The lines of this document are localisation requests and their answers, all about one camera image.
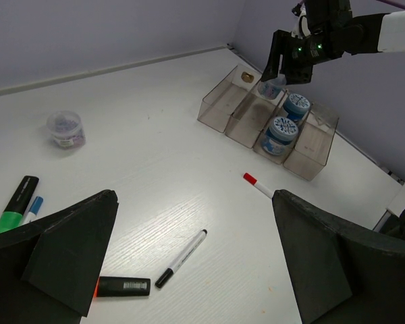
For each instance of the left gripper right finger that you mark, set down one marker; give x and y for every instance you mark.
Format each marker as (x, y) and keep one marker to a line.
(340, 272)

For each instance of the orange black highlighter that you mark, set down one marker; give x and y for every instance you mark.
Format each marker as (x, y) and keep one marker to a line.
(108, 286)

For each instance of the blue lid jar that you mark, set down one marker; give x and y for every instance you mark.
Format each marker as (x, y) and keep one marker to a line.
(280, 133)
(296, 107)

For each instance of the red white marker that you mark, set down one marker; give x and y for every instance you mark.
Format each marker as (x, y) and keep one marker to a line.
(259, 185)

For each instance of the black white marker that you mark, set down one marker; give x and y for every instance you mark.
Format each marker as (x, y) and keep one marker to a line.
(181, 258)

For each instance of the green black highlighter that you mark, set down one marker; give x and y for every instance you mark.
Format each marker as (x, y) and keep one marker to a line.
(18, 203)

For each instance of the purple clip jar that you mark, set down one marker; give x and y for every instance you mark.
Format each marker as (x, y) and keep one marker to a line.
(66, 129)

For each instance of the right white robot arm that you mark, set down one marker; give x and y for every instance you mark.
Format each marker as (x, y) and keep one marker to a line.
(375, 33)

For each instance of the clear pin jar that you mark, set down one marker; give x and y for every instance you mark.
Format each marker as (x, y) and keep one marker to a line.
(272, 88)

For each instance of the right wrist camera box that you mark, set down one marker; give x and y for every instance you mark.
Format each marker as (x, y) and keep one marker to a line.
(300, 29)

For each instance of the clear compartment organizer tray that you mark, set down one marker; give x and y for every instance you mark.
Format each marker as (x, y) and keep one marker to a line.
(235, 108)

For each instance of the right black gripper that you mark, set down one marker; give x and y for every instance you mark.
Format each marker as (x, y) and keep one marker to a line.
(295, 57)

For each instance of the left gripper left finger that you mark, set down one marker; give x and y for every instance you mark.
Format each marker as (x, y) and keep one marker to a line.
(49, 268)

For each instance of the blue white marker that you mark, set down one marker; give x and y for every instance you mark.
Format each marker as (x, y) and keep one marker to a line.
(33, 210)

